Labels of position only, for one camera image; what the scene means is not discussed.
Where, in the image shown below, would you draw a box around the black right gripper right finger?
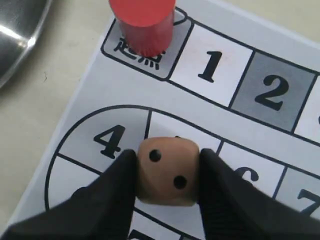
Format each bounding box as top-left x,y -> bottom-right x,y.
199,148 -> 320,240

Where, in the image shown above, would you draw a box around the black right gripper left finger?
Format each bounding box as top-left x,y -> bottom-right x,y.
1,149 -> 137,240

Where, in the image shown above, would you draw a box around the wooden die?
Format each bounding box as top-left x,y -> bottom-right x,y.
137,137 -> 200,207

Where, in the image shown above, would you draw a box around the red cylinder game piece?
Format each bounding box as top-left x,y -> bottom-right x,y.
109,0 -> 176,57

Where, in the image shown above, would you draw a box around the paper game board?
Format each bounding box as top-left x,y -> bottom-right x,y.
2,0 -> 320,240

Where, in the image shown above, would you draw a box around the round steel plate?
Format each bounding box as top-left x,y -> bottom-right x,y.
0,0 -> 53,87

